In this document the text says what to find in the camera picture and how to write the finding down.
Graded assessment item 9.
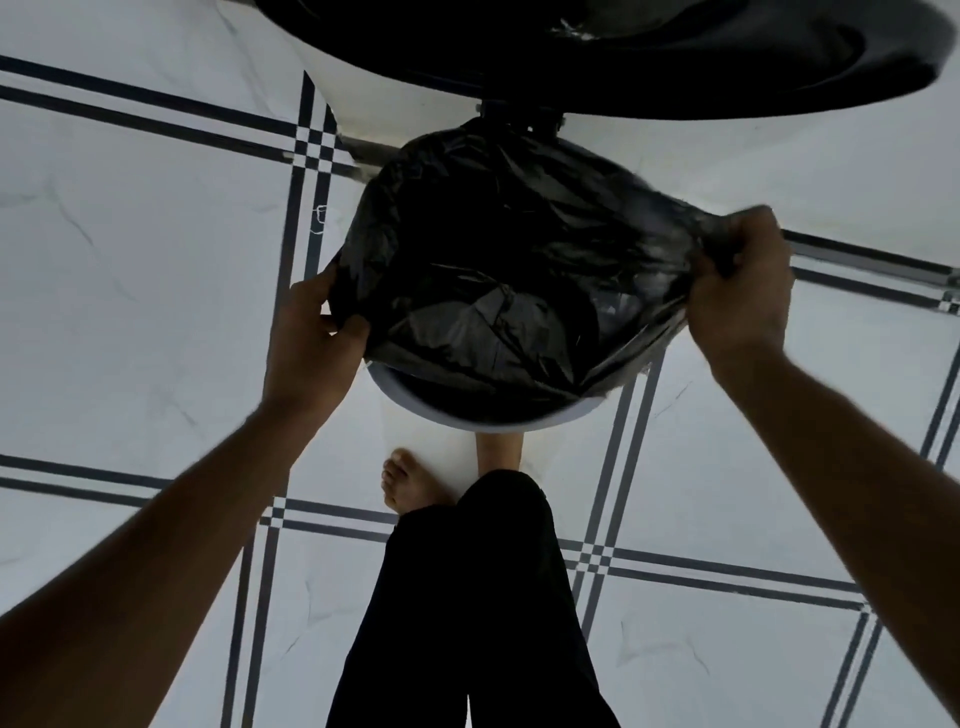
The grey pedal trash bin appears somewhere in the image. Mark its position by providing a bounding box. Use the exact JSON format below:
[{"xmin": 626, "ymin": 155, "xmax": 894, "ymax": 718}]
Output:
[{"xmin": 254, "ymin": 0, "xmax": 960, "ymax": 436}]

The person's foot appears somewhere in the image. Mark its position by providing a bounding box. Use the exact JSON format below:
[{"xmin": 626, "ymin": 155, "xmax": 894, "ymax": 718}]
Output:
[
  {"xmin": 380, "ymin": 448, "xmax": 459, "ymax": 517},
  {"xmin": 473, "ymin": 431, "xmax": 526, "ymax": 478}
]

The person's left hand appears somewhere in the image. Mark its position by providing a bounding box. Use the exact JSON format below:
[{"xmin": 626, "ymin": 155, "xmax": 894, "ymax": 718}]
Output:
[{"xmin": 262, "ymin": 258, "xmax": 373, "ymax": 421}]

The black garbage bag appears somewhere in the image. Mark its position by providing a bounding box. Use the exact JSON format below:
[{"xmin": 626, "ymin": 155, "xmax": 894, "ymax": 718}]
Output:
[{"xmin": 326, "ymin": 116, "xmax": 740, "ymax": 421}]

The person's right forearm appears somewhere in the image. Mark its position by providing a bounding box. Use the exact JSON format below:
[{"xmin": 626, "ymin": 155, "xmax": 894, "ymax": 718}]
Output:
[{"xmin": 708, "ymin": 344, "xmax": 960, "ymax": 721}]

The person's black clothing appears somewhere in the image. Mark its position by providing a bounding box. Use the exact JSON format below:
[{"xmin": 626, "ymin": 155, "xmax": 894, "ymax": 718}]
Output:
[{"xmin": 326, "ymin": 470, "xmax": 622, "ymax": 728}]

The person's left foot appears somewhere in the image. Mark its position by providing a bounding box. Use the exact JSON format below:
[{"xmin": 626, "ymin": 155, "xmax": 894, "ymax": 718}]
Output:
[{"xmin": 380, "ymin": 448, "xmax": 459, "ymax": 517}]

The person's left forearm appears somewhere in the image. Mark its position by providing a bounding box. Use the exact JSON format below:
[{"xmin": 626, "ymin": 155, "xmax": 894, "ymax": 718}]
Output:
[{"xmin": 0, "ymin": 397, "xmax": 331, "ymax": 728}]

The person's right foot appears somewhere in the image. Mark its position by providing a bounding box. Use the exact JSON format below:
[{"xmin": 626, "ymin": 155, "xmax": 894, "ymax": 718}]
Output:
[{"xmin": 473, "ymin": 431, "xmax": 526, "ymax": 478}]

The person's right hand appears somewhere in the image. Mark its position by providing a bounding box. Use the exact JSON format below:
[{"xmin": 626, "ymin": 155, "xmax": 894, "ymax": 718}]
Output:
[{"xmin": 686, "ymin": 206, "xmax": 795, "ymax": 373}]

